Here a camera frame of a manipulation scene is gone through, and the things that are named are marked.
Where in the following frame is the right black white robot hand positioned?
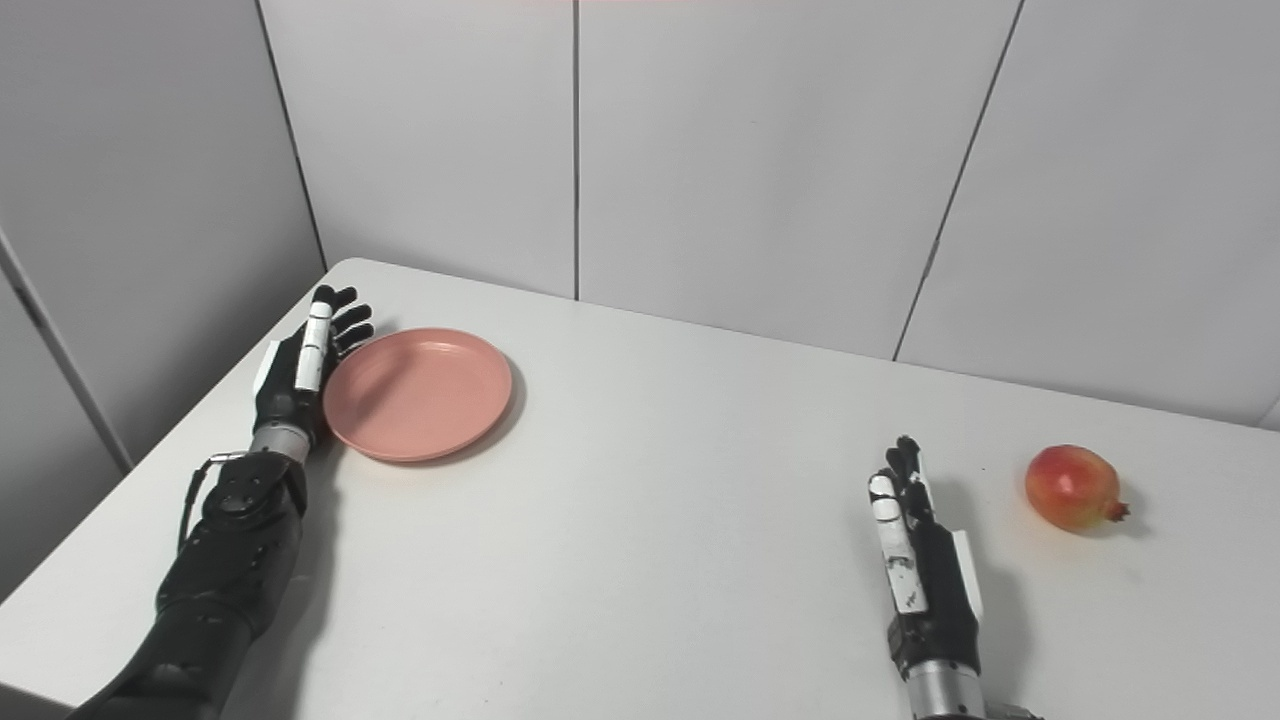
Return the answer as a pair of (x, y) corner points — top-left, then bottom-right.
(868, 435), (986, 683)

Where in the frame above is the red yellow pomegranate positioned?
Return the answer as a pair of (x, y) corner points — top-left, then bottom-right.
(1024, 444), (1131, 534)

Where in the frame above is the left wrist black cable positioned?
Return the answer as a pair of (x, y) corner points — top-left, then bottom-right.
(177, 451), (249, 557)

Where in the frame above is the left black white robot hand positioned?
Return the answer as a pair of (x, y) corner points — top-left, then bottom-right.
(252, 285), (375, 447)

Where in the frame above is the pink round plate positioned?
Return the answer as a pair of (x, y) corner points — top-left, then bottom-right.
(322, 327), (514, 463)

